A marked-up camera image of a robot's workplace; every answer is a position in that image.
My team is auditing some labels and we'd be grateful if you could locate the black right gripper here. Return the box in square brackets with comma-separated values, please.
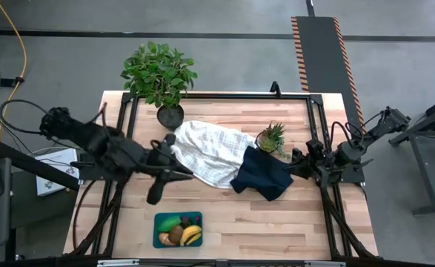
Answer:
[283, 139, 331, 186]

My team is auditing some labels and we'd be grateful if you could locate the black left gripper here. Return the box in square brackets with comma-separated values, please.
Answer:
[146, 133, 195, 205]

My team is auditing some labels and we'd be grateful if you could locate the green toy vegetable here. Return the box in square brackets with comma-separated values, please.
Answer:
[158, 214, 183, 233]

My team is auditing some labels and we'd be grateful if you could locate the large yellow toy banana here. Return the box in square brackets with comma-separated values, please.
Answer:
[179, 225, 202, 242]

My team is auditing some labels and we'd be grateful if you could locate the brown round toy kiwi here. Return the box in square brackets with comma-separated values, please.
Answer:
[167, 225, 185, 244]

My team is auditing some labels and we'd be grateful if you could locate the orange segmented toy fruit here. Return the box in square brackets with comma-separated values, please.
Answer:
[159, 232, 176, 247]

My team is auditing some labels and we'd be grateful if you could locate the teal plastic tupperware container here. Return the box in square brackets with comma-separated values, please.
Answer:
[152, 211, 204, 249]

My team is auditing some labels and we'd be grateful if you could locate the dark navy cloth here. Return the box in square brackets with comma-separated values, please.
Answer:
[230, 145, 295, 202]

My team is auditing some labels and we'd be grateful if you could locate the small potted succulent plant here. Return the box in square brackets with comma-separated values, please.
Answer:
[256, 122, 292, 159]

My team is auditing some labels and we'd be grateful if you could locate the white checked cloth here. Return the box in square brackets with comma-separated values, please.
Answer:
[170, 120, 258, 189]

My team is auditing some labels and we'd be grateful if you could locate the tall leafy potted plant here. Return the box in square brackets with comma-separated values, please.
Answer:
[119, 40, 199, 131]

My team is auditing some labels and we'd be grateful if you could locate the black mat with striped edges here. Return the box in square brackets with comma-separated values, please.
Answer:
[290, 15, 369, 142]

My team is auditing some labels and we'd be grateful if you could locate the white cardboard box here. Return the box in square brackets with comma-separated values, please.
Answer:
[34, 147, 80, 197]

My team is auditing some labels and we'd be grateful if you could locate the black diagonal stand beam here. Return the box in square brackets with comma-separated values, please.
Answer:
[0, 140, 81, 192]

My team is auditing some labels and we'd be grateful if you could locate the black aluminium table frame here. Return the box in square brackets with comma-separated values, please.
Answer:
[67, 80, 379, 260]

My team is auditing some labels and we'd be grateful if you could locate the black desk frame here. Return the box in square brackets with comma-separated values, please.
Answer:
[387, 91, 435, 217]

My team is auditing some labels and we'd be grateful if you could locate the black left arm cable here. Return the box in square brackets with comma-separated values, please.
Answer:
[0, 99, 51, 136]

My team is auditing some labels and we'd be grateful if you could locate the yellow cable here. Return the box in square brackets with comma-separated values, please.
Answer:
[0, 0, 28, 142]

